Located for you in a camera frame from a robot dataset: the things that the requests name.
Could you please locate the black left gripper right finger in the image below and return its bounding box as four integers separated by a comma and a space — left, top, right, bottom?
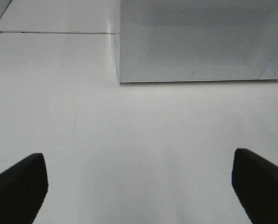
231, 148, 278, 224

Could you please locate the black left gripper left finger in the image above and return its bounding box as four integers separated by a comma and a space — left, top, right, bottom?
0, 153, 49, 224

